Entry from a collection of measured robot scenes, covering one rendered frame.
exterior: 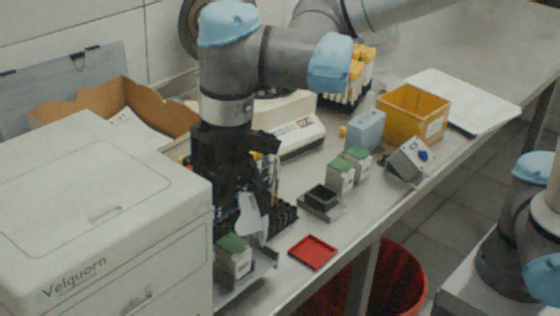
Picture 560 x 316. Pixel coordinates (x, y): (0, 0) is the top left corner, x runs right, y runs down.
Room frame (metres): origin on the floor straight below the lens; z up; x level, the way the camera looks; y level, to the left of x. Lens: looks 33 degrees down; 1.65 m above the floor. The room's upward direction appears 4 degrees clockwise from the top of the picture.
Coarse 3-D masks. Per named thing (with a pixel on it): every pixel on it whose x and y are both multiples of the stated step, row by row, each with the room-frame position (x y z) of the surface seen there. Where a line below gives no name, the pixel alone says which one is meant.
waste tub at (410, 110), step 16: (384, 96) 1.32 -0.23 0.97; (400, 96) 1.38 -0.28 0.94; (416, 96) 1.37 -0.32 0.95; (432, 96) 1.34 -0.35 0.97; (400, 112) 1.25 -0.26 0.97; (416, 112) 1.37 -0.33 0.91; (432, 112) 1.34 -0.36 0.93; (448, 112) 1.31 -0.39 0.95; (384, 128) 1.27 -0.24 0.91; (400, 128) 1.25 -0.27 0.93; (416, 128) 1.22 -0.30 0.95; (432, 128) 1.25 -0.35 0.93; (400, 144) 1.24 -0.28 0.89; (432, 144) 1.27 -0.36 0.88
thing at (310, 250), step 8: (304, 240) 0.88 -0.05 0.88; (312, 240) 0.89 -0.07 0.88; (320, 240) 0.88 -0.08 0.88; (296, 248) 0.86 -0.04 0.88; (304, 248) 0.86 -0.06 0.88; (312, 248) 0.87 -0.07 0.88; (320, 248) 0.87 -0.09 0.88; (328, 248) 0.87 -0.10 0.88; (336, 248) 0.86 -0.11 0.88; (296, 256) 0.83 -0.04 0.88; (304, 256) 0.84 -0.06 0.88; (312, 256) 0.84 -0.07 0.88; (320, 256) 0.85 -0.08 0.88; (328, 256) 0.84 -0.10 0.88; (312, 264) 0.82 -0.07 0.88; (320, 264) 0.82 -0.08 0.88
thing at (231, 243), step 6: (228, 234) 0.77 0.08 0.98; (234, 234) 0.77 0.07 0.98; (222, 240) 0.75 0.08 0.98; (228, 240) 0.75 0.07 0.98; (234, 240) 0.75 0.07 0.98; (240, 240) 0.75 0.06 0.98; (222, 246) 0.74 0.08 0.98; (228, 246) 0.74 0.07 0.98; (234, 246) 0.74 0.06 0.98; (240, 246) 0.74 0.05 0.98; (228, 252) 0.72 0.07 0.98; (234, 252) 0.72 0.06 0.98; (240, 252) 0.73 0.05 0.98
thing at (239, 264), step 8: (216, 248) 0.74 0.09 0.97; (248, 248) 0.75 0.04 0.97; (216, 256) 0.74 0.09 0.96; (224, 256) 0.73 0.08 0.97; (232, 256) 0.72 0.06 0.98; (240, 256) 0.73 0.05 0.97; (248, 256) 0.74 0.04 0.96; (224, 264) 0.73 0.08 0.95; (232, 264) 0.72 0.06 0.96; (240, 264) 0.72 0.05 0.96; (248, 264) 0.74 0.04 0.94; (232, 272) 0.72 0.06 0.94; (240, 272) 0.72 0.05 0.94; (248, 272) 0.74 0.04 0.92
